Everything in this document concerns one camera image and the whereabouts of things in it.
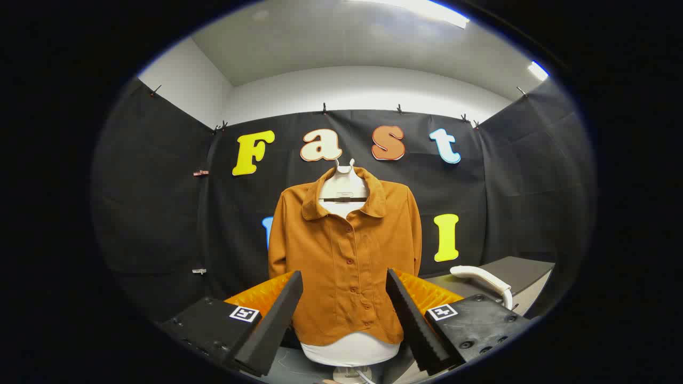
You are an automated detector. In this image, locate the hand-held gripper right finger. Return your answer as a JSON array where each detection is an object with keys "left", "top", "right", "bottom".
[{"left": 386, "top": 268, "right": 534, "bottom": 375}]

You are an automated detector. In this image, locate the black backdrop cloth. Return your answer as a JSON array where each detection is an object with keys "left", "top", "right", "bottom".
[{"left": 91, "top": 77, "right": 595, "bottom": 331}]

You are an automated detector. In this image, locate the row of black clips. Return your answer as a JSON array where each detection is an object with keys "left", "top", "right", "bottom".
[{"left": 150, "top": 84, "right": 529, "bottom": 133}]

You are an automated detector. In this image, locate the grey cabinet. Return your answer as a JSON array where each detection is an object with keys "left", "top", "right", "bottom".
[{"left": 422, "top": 256, "right": 555, "bottom": 316}]

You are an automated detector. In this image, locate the mannequin stand base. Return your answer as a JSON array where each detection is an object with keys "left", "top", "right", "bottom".
[{"left": 332, "top": 365, "right": 375, "bottom": 383}]

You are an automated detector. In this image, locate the brown button-up shirt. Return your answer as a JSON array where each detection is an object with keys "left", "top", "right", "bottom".
[{"left": 268, "top": 166, "right": 422, "bottom": 346}]

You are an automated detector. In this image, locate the white mannequin torso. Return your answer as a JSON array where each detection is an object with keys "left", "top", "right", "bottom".
[{"left": 300, "top": 158, "right": 401, "bottom": 367}]

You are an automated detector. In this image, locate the white garment steamer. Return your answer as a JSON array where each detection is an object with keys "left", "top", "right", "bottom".
[{"left": 450, "top": 265, "right": 514, "bottom": 311}]

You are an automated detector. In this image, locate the long ceiling light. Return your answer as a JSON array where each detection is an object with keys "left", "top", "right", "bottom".
[{"left": 347, "top": 0, "right": 470, "bottom": 29}]

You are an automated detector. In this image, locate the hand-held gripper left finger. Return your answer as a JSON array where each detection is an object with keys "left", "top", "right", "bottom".
[{"left": 160, "top": 270, "right": 304, "bottom": 378}]

